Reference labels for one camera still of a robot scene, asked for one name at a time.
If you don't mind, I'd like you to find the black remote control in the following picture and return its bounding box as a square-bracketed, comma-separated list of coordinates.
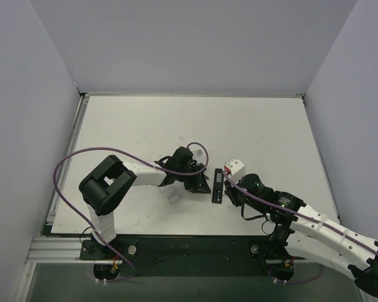
[212, 168, 224, 204]

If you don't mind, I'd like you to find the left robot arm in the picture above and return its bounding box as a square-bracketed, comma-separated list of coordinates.
[79, 147, 211, 259]

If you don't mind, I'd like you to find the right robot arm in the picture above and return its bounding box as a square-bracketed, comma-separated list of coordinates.
[222, 169, 378, 298]

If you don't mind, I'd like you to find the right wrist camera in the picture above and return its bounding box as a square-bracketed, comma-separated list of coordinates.
[224, 158, 246, 183]

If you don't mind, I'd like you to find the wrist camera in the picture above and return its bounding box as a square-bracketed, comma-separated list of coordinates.
[193, 149, 205, 160]
[224, 158, 246, 183]

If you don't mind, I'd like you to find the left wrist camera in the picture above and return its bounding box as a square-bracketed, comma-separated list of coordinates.
[193, 149, 205, 160]

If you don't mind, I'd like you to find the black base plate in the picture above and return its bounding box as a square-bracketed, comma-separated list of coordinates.
[79, 235, 292, 279]

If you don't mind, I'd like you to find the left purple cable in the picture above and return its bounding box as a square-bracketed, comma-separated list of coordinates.
[52, 142, 210, 249]

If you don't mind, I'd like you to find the aluminium frame rail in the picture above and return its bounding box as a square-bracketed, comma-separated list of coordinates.
[25, 94, 123, 265]

